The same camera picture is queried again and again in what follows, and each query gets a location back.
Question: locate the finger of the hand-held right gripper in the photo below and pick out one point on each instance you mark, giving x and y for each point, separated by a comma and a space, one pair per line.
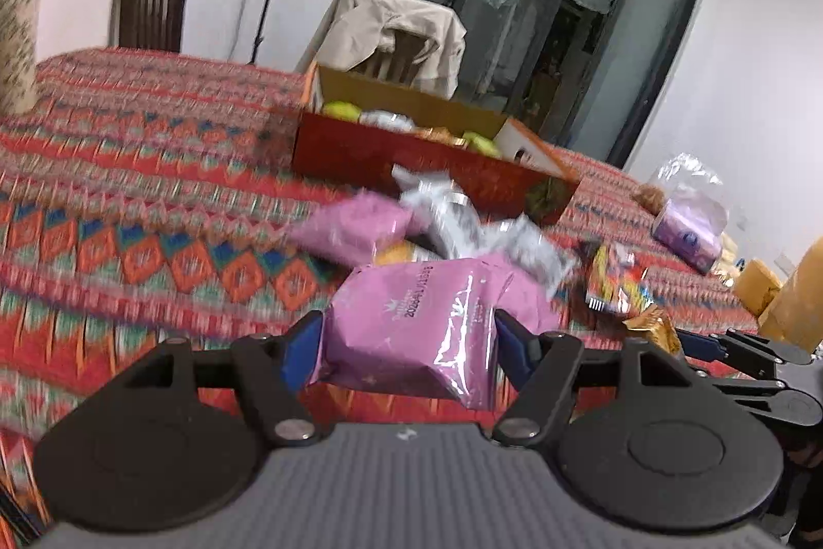
739, 385
697, 346

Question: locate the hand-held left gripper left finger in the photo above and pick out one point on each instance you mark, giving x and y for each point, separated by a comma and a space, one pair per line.
302, 346

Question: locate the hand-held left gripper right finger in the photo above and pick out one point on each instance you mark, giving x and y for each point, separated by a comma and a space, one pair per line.
514, 343

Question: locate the pink snack packet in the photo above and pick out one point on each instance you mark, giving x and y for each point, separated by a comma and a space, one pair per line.
353, 227
411, 330

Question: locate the red colourful snack packet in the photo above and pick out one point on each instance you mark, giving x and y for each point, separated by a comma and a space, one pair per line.
614, 279

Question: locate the yellow-green snack packet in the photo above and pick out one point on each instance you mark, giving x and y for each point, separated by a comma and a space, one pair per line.
482, 142

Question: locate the red cardboard box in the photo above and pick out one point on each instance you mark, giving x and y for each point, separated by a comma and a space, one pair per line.
360, 150

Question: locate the orange snack packet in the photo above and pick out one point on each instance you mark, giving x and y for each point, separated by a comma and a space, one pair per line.
443, 135

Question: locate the gold snack packet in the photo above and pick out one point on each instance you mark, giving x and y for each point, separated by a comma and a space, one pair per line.
656, 327

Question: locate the yellow translucent cup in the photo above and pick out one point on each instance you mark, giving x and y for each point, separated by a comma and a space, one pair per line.
759, 285

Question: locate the cream plastic bag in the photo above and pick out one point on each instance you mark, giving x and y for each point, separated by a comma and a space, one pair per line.
730, 256

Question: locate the yellow bottle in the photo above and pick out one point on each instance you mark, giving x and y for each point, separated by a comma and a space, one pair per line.
804, 298

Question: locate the purple tissue pack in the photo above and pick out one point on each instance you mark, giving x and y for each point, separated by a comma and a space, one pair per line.
688, 234

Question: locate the yellow snack packet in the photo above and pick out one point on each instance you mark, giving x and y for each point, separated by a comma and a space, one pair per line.
405, 253

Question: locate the brown bread rolls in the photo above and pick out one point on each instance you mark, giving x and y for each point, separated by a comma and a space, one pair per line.
649, 196

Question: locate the clear plastic bag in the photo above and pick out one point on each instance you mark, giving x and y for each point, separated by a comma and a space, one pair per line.
685, 173

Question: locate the wooden chair under jacket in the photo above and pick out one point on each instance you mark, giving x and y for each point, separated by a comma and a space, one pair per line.
402, 57

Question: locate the dark sliding glass door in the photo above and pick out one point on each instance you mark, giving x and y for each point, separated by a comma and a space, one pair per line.
643, 41

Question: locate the beige jacket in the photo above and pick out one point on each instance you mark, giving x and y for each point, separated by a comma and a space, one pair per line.
360, 21

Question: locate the small floral vase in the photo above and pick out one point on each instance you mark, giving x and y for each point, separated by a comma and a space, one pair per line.
16, 41

